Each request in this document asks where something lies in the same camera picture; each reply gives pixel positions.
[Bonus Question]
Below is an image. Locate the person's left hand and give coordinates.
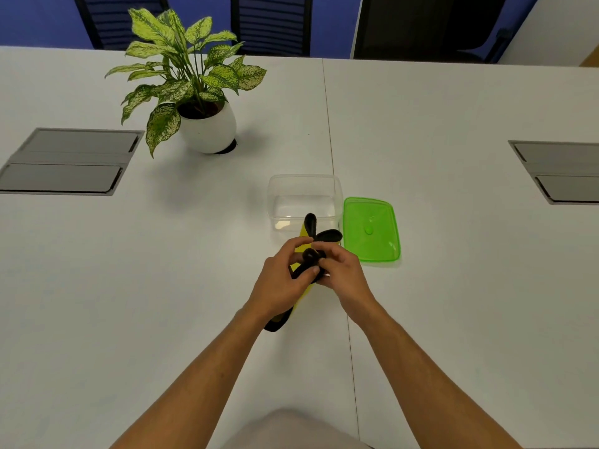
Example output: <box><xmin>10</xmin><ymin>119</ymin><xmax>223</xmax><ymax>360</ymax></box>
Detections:
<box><xmin>243</xmin><ymin>236</ymin><xmax>328</xmax><ymax>323</ymax></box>

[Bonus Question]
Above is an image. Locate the person's right hand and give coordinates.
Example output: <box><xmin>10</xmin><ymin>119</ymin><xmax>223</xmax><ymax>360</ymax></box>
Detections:
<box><xmin>311</xmin><ymin>241</ymin><xmax>377</xmax><ymax>326</ymax></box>

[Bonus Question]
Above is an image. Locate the green plastic lid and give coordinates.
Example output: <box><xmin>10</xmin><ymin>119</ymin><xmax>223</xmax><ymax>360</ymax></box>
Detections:
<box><xmin>342</xmin><ymin>196</ymin><xmax>402</xmax><ymax>264</ymax></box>

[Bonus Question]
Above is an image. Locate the yellow and grey cloth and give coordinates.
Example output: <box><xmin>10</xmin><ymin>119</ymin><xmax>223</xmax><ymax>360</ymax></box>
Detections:
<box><xmin>263</xmin><ymin>213</ymin><xmax>344</xmax><ymax>333</ymax></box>

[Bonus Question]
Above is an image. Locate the clear plastic container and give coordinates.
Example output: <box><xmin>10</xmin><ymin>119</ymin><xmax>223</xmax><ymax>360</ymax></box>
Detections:
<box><xmin>267</xmin><ymin>174</ymin><xmax>345</xmax><ymax>232</ymax></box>

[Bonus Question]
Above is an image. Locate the person's right forearm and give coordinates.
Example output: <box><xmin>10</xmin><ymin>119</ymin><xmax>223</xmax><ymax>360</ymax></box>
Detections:
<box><xmin>358</xmin><ymin>301</ymin><xmax>523</xmax><ymax>449</ymax></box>

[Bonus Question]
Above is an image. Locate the person's left forearm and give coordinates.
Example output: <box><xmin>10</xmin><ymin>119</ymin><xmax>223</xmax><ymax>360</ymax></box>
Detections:
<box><xmin>110</xmin><ymin>308</ymin><xmax>277</xmax><ymax>449</ymax></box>

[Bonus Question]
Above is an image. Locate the person's grey shirt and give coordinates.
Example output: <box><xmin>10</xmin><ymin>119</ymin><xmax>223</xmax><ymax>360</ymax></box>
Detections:
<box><xmin>222</xmin><ymin>408</ymin><xmax>373</xmax><ymax>449</ymax></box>

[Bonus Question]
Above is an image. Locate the white plant pot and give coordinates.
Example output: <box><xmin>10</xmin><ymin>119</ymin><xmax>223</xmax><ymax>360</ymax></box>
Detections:
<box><xmin>177</xmin><ymin>100</ymin><xmax>238</xmax><ymax>155</ymax></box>

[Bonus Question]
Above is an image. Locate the green variegated plant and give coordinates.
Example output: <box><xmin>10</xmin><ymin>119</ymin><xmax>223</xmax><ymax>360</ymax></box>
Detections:
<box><xmin>104</xmin><ymin>7</ymin><xmax>268</xmax><ymax>158</ymax></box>

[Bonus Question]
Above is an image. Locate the grey table cable hatch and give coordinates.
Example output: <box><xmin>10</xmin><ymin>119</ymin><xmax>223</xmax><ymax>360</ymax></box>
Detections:
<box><xmin>508</xmin><ymin>140</ymin><xmax>599</xmax><ymax>205</ymax></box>
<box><xmin>0</xmin><ymin>127</ymin><xmax>145</xmax><ymax>197</ymax></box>

